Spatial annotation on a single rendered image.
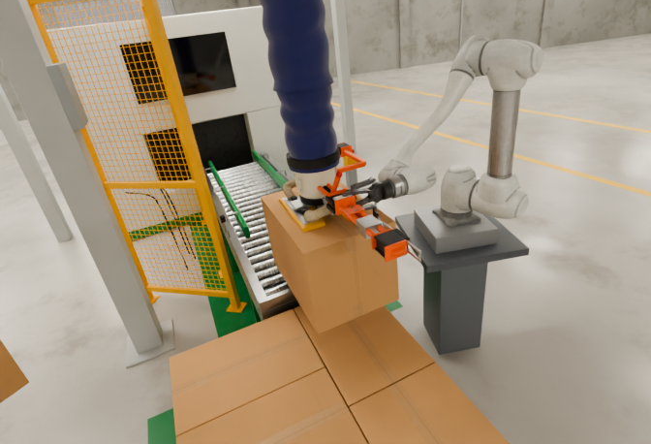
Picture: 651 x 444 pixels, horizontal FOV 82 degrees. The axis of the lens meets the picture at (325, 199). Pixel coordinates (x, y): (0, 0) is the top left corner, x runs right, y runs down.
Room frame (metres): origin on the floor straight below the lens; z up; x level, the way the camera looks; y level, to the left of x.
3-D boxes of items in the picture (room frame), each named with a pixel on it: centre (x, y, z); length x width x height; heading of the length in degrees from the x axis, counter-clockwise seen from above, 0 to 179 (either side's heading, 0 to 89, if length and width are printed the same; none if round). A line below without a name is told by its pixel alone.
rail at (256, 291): (2.56, 0.80, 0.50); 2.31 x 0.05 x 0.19; 21
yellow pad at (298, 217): (1.47, 0.12, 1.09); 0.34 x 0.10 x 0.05; 20
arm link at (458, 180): (1.65, -0.66, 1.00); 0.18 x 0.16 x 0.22; 39
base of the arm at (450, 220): (1.68, -0.65, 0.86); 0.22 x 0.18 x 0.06; 9
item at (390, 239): (0.94, -0.17, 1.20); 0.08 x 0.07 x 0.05; 20
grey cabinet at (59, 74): (1.95, 1.19, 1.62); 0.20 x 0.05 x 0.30; 21
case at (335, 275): (1.49, 0.03, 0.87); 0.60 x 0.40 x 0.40; 21
